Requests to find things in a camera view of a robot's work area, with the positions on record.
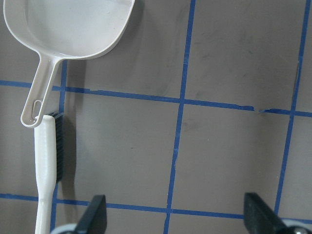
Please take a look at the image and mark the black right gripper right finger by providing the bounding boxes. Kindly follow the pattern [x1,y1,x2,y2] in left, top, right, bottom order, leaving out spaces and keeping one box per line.
[243,193,287,234]

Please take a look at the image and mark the beige hand brush black bristles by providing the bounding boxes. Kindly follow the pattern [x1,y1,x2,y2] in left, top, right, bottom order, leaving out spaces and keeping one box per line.
[34,113,64,234]

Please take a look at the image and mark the beige plastic dustpan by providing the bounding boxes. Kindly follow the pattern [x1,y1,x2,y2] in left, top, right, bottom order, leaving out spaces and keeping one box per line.
[3,0,135,128]

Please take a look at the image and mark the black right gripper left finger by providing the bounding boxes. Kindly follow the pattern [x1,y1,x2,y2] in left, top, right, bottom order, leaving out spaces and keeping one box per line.
[74,195,107,234]

